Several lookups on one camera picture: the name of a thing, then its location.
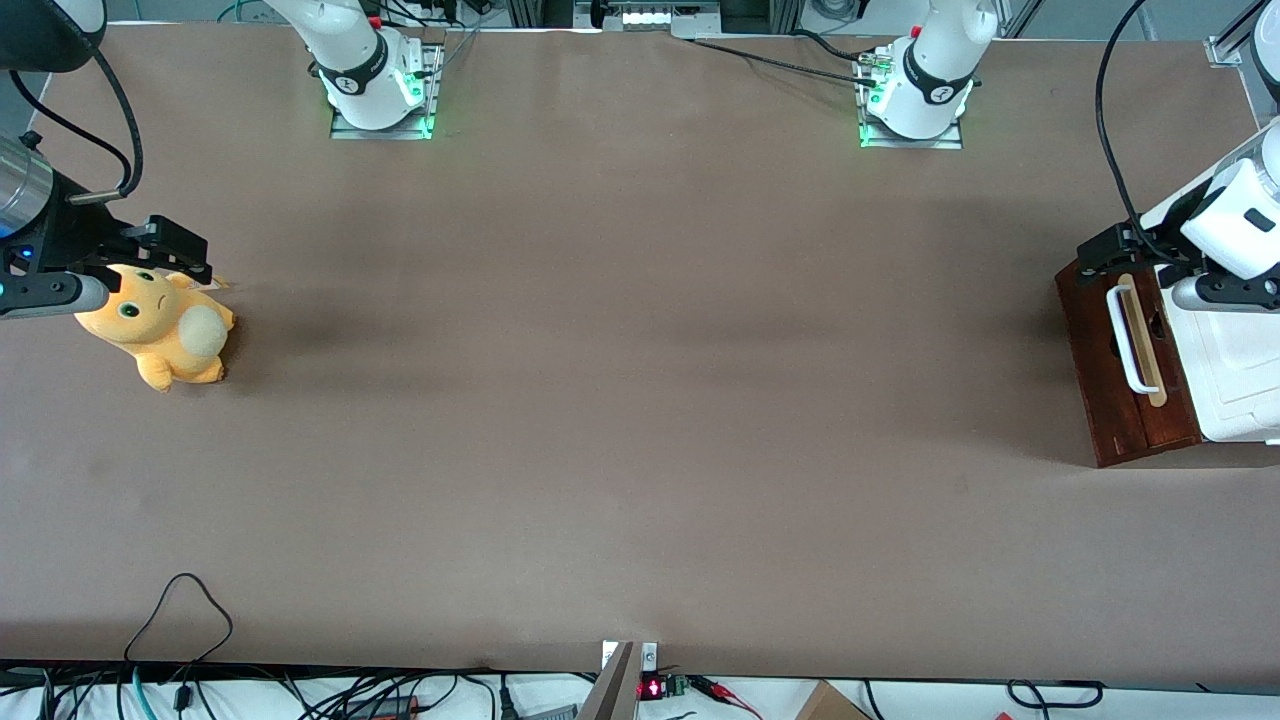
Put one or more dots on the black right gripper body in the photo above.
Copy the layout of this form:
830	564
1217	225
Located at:
68	238

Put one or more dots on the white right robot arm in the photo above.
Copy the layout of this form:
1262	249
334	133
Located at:
350	50

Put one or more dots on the orange plush toy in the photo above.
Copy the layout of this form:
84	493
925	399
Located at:
160	330

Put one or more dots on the white-topped dark wood cabinet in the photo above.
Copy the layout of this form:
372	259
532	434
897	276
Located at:
1240	380

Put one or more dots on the black power adapter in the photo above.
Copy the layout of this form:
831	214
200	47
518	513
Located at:
385	708

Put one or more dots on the white light strip device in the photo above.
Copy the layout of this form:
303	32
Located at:
655	17

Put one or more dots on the brown cardboard piece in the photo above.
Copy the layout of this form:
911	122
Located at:
830	703

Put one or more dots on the red clip leads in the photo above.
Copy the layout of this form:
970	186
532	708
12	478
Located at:
725	692

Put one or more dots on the red LED display board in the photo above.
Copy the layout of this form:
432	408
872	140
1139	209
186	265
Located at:
652	688

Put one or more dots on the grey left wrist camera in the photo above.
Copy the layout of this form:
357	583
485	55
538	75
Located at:
1215	292

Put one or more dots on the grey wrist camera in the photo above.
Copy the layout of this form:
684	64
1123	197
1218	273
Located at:
50	294
1215	292

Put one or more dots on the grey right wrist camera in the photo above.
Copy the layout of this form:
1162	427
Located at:
50	294

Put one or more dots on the aluminium frame extrusion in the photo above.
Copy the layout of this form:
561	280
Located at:
1235	40

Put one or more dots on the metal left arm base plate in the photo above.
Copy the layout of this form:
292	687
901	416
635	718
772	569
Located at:
880	140

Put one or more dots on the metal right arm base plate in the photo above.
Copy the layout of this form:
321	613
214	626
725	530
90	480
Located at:
435	95

